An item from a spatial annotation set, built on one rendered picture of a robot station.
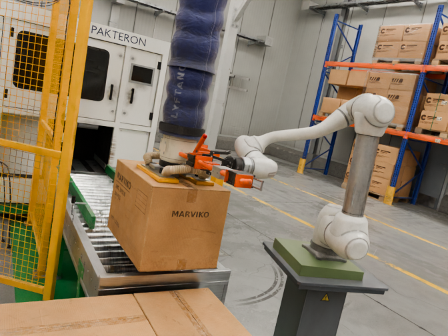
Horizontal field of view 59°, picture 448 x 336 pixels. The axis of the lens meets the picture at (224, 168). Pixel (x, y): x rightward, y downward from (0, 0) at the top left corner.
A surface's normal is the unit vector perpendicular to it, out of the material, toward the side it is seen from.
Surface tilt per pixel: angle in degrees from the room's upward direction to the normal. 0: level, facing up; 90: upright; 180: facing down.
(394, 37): 89
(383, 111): 84
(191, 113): 75
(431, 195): 90
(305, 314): 90
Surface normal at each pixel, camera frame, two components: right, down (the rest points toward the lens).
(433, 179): -0.81, -0.07
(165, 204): 0.48, 0.22
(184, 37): -0.28, -0.13
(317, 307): 0.24, 0.21
